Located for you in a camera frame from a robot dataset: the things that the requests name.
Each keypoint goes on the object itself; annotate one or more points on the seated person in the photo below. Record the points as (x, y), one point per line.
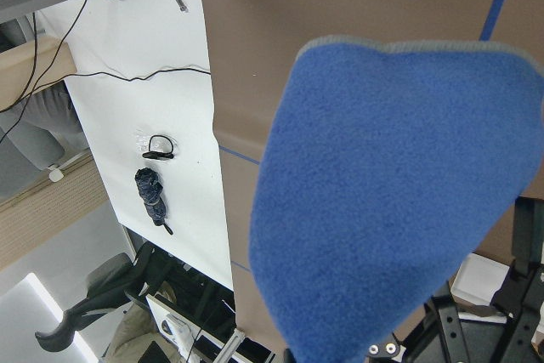
(42, 133)

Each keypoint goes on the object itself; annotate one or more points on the white rack base tray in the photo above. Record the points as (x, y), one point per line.
(478, 279)

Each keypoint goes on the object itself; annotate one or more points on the blue microfiber towel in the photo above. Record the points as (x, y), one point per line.
(385, 166)

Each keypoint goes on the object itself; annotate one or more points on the metal bolt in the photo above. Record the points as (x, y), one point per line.
(182, 6)

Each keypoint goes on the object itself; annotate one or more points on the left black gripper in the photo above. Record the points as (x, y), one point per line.
(500, 332)

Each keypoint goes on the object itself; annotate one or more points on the folded dark umbrella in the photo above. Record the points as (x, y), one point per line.
(150, 191)

